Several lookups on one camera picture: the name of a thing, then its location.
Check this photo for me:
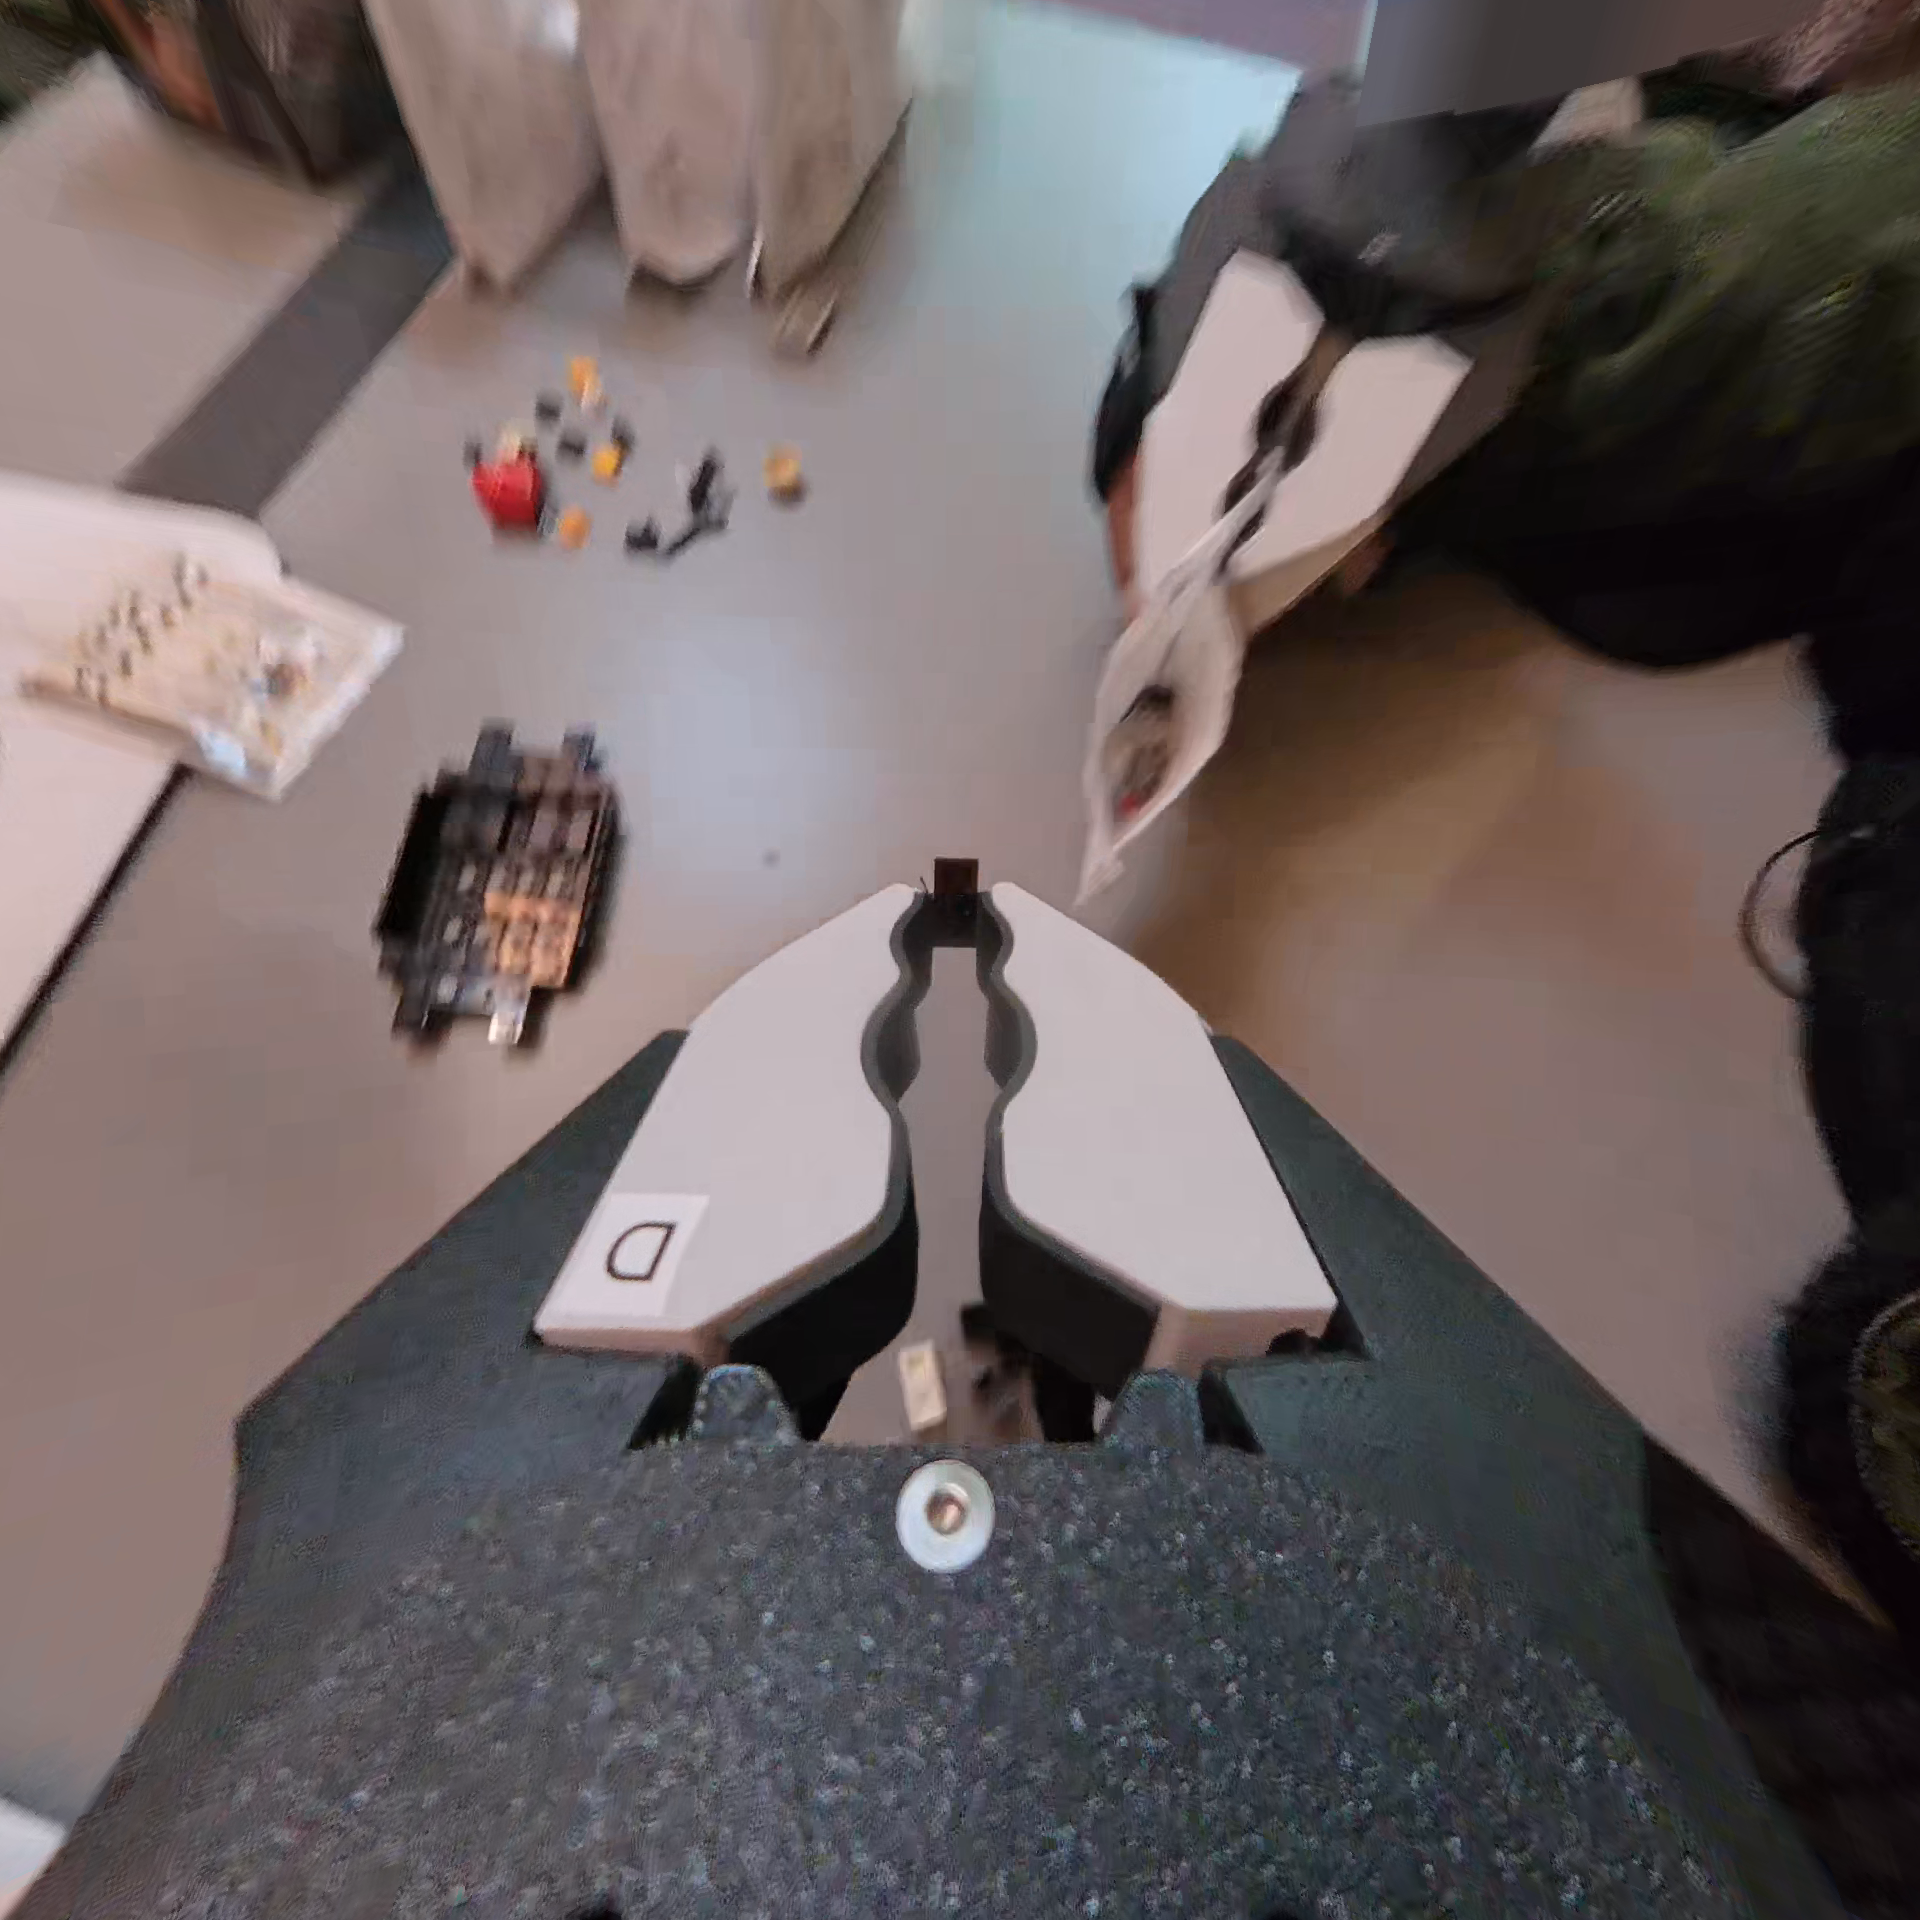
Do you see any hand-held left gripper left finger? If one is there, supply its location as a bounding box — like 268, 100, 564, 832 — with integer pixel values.
532, 882, 936, 1440

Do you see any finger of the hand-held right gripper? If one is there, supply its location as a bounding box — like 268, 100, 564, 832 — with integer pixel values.
1133, 250, 1327, 602
1222, 336, 1480, 632

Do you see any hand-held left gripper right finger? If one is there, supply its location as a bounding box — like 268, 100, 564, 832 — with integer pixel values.
981, 882, 1339, 1440

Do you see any cluster of grey tan bricks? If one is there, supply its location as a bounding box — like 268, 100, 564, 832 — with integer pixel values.
898, 1300, 1040, 1449

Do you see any small white paper bag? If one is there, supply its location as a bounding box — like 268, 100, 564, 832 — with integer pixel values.
1075, 525, 1252, 904

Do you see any person's right forearm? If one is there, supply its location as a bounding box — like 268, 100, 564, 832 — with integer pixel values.
1530, 45, 1920, 469

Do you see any grey desk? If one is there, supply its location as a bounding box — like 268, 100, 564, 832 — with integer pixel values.
0, 0, 1920, 1846

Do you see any black toy chassis plate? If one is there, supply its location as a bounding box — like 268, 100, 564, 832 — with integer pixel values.
372, 724, 625, 1046

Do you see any cluster of black yellow bricks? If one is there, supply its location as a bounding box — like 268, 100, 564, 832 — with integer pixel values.
532, 352, 741, 561

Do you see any red toy minifigure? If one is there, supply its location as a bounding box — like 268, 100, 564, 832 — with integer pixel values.
465, 432, 550, 535

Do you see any yellow black sticker sheet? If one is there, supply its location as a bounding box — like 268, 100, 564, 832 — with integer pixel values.
24, 547, 407, 796

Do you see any white book stand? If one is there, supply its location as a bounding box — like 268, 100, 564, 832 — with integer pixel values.
0, 472, 288, 1052

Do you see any black honeycomb cushion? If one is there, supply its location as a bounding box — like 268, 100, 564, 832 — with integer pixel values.
1644, 1432, 1920, 1920

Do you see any black toy set box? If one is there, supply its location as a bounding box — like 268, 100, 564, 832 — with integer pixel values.
90, 0, 394, 186

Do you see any thin black cable loop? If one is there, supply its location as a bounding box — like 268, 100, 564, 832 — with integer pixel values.
1740, 822, 1849, 1000

